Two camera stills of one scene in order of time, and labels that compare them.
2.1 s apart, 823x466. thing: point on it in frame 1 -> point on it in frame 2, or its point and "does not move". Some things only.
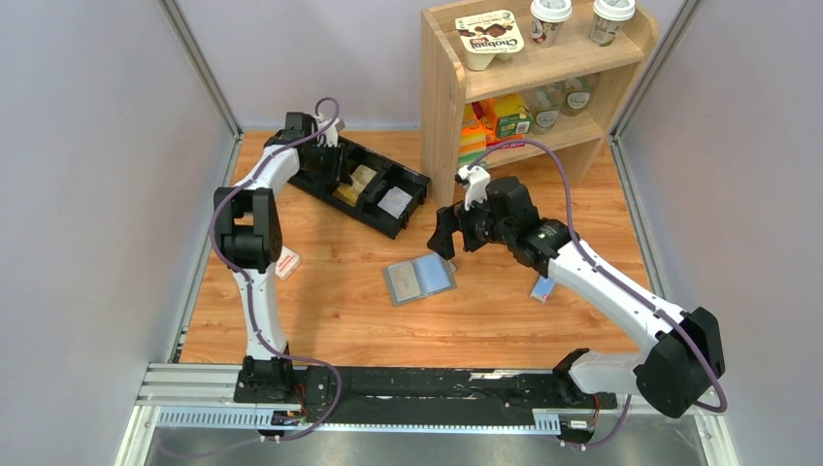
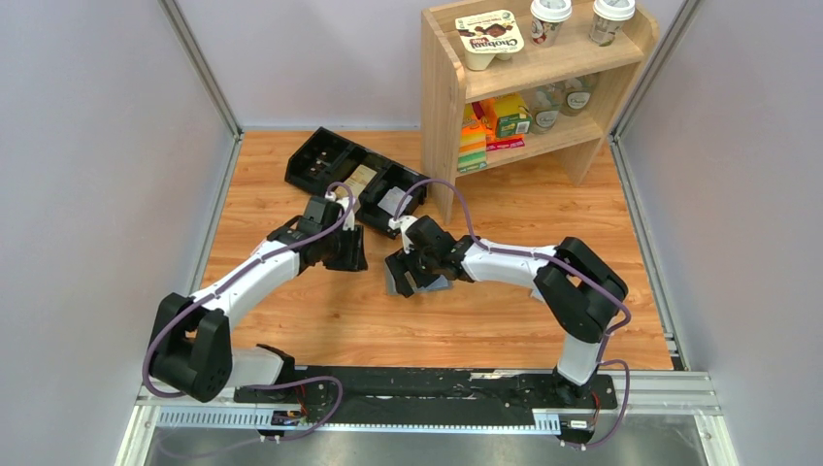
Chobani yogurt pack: [487, 36] does not move
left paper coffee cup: [547, 16] does not move
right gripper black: [463, 219] -> [411, 267]
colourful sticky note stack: [473, 144] does not move
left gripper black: [327, 163] -> [346, 243]
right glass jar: [576, 94] does not move
